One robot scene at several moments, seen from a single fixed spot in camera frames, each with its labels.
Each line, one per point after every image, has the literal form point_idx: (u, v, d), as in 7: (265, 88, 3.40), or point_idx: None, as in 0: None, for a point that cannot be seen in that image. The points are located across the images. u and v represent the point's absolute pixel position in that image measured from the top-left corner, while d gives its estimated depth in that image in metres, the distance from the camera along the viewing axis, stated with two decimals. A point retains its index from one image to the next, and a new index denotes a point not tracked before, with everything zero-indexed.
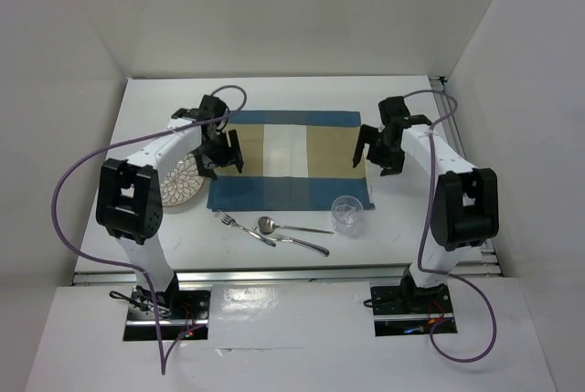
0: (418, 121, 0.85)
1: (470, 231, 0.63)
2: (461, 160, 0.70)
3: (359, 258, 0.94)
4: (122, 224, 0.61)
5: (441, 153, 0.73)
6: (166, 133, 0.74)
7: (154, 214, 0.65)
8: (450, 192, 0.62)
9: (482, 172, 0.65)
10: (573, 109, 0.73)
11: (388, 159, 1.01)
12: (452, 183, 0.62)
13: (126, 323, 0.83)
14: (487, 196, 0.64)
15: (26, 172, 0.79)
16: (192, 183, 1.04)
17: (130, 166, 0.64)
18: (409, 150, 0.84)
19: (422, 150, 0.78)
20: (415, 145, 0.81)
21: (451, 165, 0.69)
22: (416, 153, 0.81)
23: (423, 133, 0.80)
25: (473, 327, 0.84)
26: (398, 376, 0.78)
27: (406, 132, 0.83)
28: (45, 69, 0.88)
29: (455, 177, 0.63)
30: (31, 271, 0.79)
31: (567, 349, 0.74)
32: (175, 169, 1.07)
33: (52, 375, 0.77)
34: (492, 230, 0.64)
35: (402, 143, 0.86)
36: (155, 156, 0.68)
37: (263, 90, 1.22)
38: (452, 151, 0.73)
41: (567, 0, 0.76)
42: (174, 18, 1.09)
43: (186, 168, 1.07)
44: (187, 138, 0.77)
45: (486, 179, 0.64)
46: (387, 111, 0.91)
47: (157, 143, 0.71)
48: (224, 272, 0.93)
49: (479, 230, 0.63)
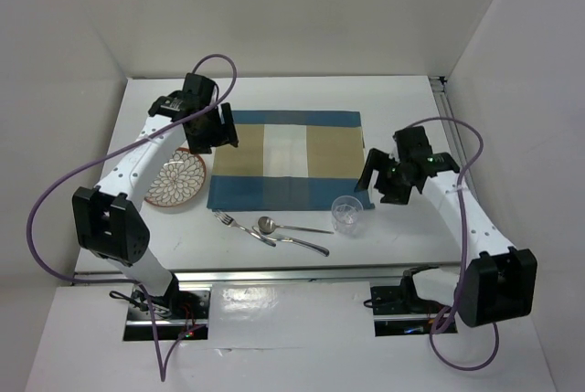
0: (442, 164, 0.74)
1: (495, 312, 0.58)
2: (494, 232, 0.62)
3: (358, 258, 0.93)
4: (107, 251, 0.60)
5: (473, 219, 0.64)
6: (142, 143, 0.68)
7: (139, 238, 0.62)
8: (483, 279, 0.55)
9: (517, 252, 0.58)
10: (573, 108, 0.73)
11: (397, 192, 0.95)
12: (488, 269, 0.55)
13: (126, 323, 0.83)
14: (523, 280, 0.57)
15: (25, 171, 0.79)
16: (193, 184, 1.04)
17: (103, 195, 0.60)
18: (433, 202, 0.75)
19: (450, 210, 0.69)
20: (441, 199, 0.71)
21: (484, 242, 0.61)
22: (441, 207, 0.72)
23: (452, 188, 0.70)
25: (473, 328, 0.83)
26: (398, 376, 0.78)
27: (430, 181, 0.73)
28: (44, 68, 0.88)
29: (492, 262, 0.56)
30: (31, 270, 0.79)
31: (568, 350, 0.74)
32: (175, 169, 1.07)
33: (52, 375, 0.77)
34: (524, 307, 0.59)
35: (425, 191, 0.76)
36: (130, 177, 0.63)
37: (263, 90, 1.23)
38: (485, 217, 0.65)
41: None
42: (174, 18, 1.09)
43: (186, 168, 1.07)
44: (166, 143, 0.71)
45: (524, 266, 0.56)
46: (406, 144, 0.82)
47: (132, 158, 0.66)
48: (224, 272, 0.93)
49: (506, 311, 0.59)
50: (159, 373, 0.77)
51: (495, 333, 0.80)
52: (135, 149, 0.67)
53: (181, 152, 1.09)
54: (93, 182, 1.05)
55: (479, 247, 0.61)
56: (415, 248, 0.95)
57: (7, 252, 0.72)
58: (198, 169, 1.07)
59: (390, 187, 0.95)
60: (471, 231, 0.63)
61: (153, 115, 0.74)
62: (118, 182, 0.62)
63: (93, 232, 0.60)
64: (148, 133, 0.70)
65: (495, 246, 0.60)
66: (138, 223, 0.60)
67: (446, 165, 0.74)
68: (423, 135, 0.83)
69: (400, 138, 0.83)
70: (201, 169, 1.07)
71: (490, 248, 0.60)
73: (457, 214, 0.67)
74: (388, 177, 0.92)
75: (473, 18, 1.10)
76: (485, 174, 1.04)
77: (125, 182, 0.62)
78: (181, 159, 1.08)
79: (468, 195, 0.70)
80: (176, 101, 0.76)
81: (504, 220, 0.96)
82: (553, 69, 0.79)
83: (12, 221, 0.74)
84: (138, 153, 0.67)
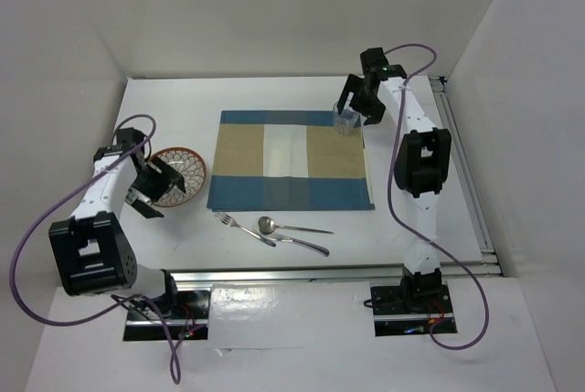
0: (395, 71, 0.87)
1: (422, 177, 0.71)
2: (425, 118, 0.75)
3: (358, 258, 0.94)
4: (99, 281, 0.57)
5: (410, 108, 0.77)
6: (101, 175, 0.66)
7: (128, 258, 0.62)
8: (412, 149, 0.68)
9: (439, 132, 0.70)
10: (573, 109, 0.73)
11: (372, 111, 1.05)
12: (415, 141, 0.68)
13: (126, 323, 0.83)
14: (441, 152, 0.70)
15: (25, 172, 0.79)
16: (193, 184, 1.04)
17: (81, 222, 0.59)
18: (385, 102, 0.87)
19: (394, 106, 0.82)
20: (388, 99, 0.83)
21: (416, 124, 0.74)
22: (389, 106, 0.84)
23: (398, 88, 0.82)
25: (473, 327, 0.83)
26: (398, 377, 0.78)
27: (382, 83, 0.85)
28: (44, 68, 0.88)
29: (417, 136, 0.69)
30: (30, 270, 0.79)
31: (568, 350, 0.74)
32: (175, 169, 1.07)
33: (52, 375, 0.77)
34: (442, 173, 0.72)
35: (378, 94, 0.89)
36: (102, 200, 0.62)
37: (263, 90, 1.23)
38: (419, 108, 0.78)
41: (567, 0, 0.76)
42: (174, 17, 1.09)
43: (186, 167, 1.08)
44: (123, 174, 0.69)
45: (441, 137, 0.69)
46: (366, 60, 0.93)
47: (96, 188, 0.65)
48: (204, 272, 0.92)
49: (430, 177, 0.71)
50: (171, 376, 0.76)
51: (486, 303, 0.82)
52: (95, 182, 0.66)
53: (180, 152, 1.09)
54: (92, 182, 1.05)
55: (410, 126, 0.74)
56: None
57: (8, 252, 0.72)
58: (196, 169, 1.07)
59: (366, 106, 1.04)
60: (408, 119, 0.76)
61: (99, 159, 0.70)
62: (90, 207, 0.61)
63: (79, 268, 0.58)
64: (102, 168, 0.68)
65: (422, 126, 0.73)
66: (123, 239, 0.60)
67: (396, 72, 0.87)
68: (380, 52, 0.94)
69: (362, 58, 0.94)
70: (201, 169, 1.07)
71: (419, 127, 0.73)
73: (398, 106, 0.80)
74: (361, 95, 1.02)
75: (473, 18, 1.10)
76: (486, 175, 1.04)
77: (100, 206, 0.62)
78: (180, 159, 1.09)
79: (411, 93, 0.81)
80: (117, 146, 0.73)
81: (504, 220, 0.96)
82: (553, 69, 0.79)
83: (12, 220, 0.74)
84: (99, 185, 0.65)
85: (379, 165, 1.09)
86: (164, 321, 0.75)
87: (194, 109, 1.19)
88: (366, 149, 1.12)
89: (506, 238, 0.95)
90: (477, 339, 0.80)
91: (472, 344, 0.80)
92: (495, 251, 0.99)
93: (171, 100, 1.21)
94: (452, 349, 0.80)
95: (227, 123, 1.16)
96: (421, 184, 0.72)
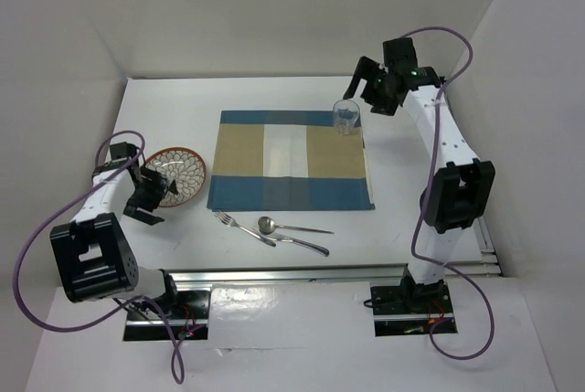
0: (425, 78, 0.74)
1: (455, 215, 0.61)
2: (463, 145, 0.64)
3: (358, 258, 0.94)
4: (103, 285, 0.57)
5: (446, 132, 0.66)
6: (99, 186, 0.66)
7: (130, 259, 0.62)
8: (446, 185, 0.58)
9: (480, 163, 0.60)
10: (573, 109, 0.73)
11: (384, 103, 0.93)
12: (450, 175, 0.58)
13: (126, 323, 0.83)
14: (481, 189, 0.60)
15: (25, 172, 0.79)
16: (192, 185, 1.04)
17: (81, 226, 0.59)
18: (413, 116, 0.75)
19: (426, 123, 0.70)
20: (419, 114, 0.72)
21: (452, 153, 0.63)
22: (419, 123, 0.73)
23: (430, 103, 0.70)
25: (473, 327, 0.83)
26: (398, 376, 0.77)
27: (411, 94, 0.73)
28: (45, 69, 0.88)
29: (454, 169, 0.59)
30: (30, 270, 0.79)
31: (568, 350, 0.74)
32: (175, 169, 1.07)
33: (51, 375, 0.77)
34: (479, 209, 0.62)
35: (406, 104, 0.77)
36: (102, 206, 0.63)
37: (263, 90, 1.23)
38: (457, 132, 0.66)
41: (567, 0, 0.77)
42: (174, 18, 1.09)
43: (186, 167, 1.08)
44: (122, 185, 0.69)
45: (484, 174, 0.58)
46: (392, 56, 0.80)
47: (95, 196, 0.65)
48: (198, 272, 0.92)
49: (464, 214, 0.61)
50: (174, 376, 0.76)
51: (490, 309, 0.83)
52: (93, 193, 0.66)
53: (180, 152, 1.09)
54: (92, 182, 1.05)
55: (446, 156, 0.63)
56: None
57: (8, 251, 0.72)
58: (197, 169, 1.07)
59: (376, 100, 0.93)
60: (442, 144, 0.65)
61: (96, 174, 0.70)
62: (90, 213, 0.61)
63: (81, 272, 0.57)
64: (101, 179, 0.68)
65: (461, 157, 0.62)
66: (124, 240, 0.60)
67: (430, 80, 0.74)
68: (409, 45, 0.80)
69: (388, 50, 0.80)
70: (201, 169, 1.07)
71: (456, 158, 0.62)
73: (431, 127, 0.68)
74: (376, 88, 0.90)
75: (473, 17, 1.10)
76: None
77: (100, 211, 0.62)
78: (181, 159, 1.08)
79: (446, 110, 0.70)
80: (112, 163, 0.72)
81: (504, 220, 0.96)
82: (553, 69, 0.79)
83: (13, 220, 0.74)
84: (98, 195, 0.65)
85: (379, 165, 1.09)
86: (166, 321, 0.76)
87: (194, 109, 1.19)
88: (366, 149, 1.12)
89: (506, 238, 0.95)
90: (483, 349, 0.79)
91: (477, 354, 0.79)
92: (495, 251, 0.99)
93: (171, 100, 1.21)
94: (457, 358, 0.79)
95: (227, 123, 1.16)
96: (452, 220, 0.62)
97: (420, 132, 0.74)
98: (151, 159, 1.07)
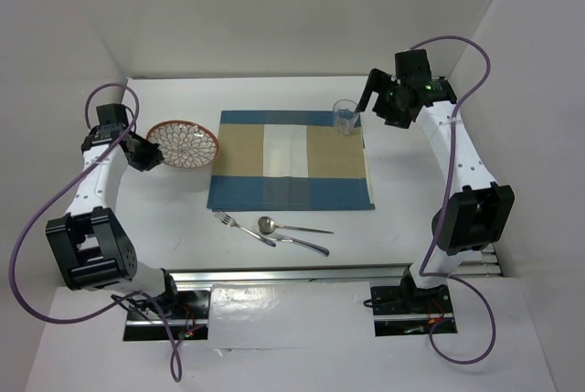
0: (442, 94, 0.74)
1: (470, 238, 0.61)
2: (480, 167, 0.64)
3: (358, 258, 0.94)
4: (101, 275, 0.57)
5: (462, 153, 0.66)
6: (92, 168, 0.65)
7: (129, 249, 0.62)
8: (462, 210, 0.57)
9: (498, 188, 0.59)
10: (573, 109, 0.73)
11: (397, 116, 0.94)
12: (466, 201, 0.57)
13: (126, 323, 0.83)
14: (498, 214, 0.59)
15: (25, 171, 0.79)
16: (196, 163, 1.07)
17: (78, 218, 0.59)
18: (427, 132, 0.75)
19: (441, 142, 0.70)
20: (433, 132, 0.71)
21: (469, 175, 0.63)
22: (432, 139, 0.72)
23: (445, 121, 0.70)
25: (473, 327, 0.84)
26: (398, 376, 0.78)
27: (425, 111, 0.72)
28: (45, 70, 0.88)
29: (471, 194, 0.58)
30: (30, 270, 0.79)
31: (568, 349, 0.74)
32: (188, 139, 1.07)
33: (51, 376, 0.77)
34: (494, 236, 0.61)
35: (419, 121, 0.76)
36: (97, 196, 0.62)
37: (263, 90, 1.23)
38: (473, 152, 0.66)
41: (567, 1, 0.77)
42: (175, 17, 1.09)
43: (198, 143, 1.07)
44: (115, 164, 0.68)
45: (503, 199, 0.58)
46: (406, 68, 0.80)
47: (89, 181, 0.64)
48: (200, 272, 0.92)
49: (479, 238, 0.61)
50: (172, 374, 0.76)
51: (490, 312, 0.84)
52: (87, 175, 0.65)
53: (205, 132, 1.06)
54: None
55: (463, 180, 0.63)
56: (415, 248, 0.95)
57: (8, 252, 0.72)
58: (209, 153, 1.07)
59: (388, 111, 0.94)
60: (458, 166, 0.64)
61: (87, 148, 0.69)
62: (85, 204, 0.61)
63: (80, 263, 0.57)
64: (92, 161, 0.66)
65: (478, 182, 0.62)
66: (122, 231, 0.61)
67: (444, 95, 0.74)
68: (424, 58, 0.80)
69: (400, 60, 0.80)
70: (212, 153, 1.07)
71: (473, 182, 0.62)
73: (448, 146, 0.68)
74: (387, 101, 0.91)
75: (473, 18, 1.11)
76: None
77: (94, 202, 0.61)
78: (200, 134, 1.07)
79: (461, 127, 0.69)
80: (103, 132, 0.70)
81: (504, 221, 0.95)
82: (553, 69, 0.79)
83: (12, 221, 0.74)
84: (90, 178, 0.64)
85: (378, 165, 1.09)
86: (167, 322, 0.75)
87: (194, 109, 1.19)
88: (366, 149, 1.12)
89: (505, 238, 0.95)
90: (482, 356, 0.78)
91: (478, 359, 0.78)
92: (495, 251, 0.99)
93: (171, 100, 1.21)
94: (456, 363, 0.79)
95: (227, 123, 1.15)
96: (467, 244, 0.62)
97: (434, 149, 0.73)
98: (172, 122, 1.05)
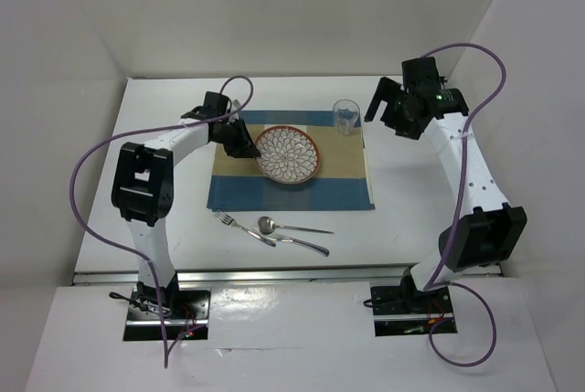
0: (454, 107, 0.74)
1: (478, 259, 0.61)
2: (492, 186, 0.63)
3: (358, 258, 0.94)
4: (138, 202, 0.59)
5: (473, 170, 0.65)
6: (178, 127, 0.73)
7: (168, 195, 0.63)
8: (473, 232, 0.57)
9: (510, 209, 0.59)
10: (573, 109, 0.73)
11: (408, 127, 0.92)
12: (478, 223, 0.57)
13: (126, 323, 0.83)
14: (509, 236, 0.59)
15: (25, 172, 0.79)
16: (284, 176, 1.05)
17: (146, 151, 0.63)
18: (435, 143, 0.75)
19: (452, 155, 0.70)
20: (443, 144, 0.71)
21: (481, 196, 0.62)
22: (442, 153, 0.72)
23: (456, 134, 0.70)
25: (472, 328, 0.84)
26: (398, 376, 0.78)
27: (436, 123, 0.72)
28: (45, 70, 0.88)
29: (482, 217, 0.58)
30: (31, 271, 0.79)
31: (568, 349, 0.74)
32: (296, 153, 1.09)
33: (50, 376, 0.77)
34: (504, 254, 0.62)
35: (428, 131, 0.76)
36: (169, 143, 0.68)
37: (263, 90, 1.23)
38: (485, 169, 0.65)
41: (566, 2, 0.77)
42: (175, 18, 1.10)
43: (302, 162, 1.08)
44: (196, 135, 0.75)
45: (515, 221, 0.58)
46: (413, 78, 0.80)
47: (172, 133, 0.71)
48: (211, 271, 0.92)
49: (487, 257, 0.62)
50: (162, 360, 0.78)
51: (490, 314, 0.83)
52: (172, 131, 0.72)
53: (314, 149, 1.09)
54: (92, 181, 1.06)
55: (473, 200, 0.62)
56: (414, 248, 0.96)
57: (9, 253, 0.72)
58: (303, 174, 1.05)
59: (398, 121, 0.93)
60: (469, 185, 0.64)
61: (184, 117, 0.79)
62: (158, 143, 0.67)
63: (129, 185, 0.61)
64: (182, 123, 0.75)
65: (490, 202, 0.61)
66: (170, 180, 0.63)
67: (456, 106, 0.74)
68: (432, 66, 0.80)
69: (409, 70, 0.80)
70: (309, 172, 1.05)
71: (483, 203, 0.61)
73: (458, 162, 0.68)
74: (395, 111, 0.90)
75: (473, 19, 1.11)
76: None
77: (164, 145, 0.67)
78: (308, 153, 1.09)
79: (473, 142, 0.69)
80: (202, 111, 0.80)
81: None
82: (553, 69, 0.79)
83: (13, 222, 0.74)
84: (174, 132, 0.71)
85: (379, 166, 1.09)
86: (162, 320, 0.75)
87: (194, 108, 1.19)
88: (366, 150, 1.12)
89: None
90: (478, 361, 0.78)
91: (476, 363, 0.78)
92: None
93: (170, 101, 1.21)
94: (454, 365, 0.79)
95: None
96: (476, 262, 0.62)
97: (443, 163, 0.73)
98: (295, 130, 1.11)
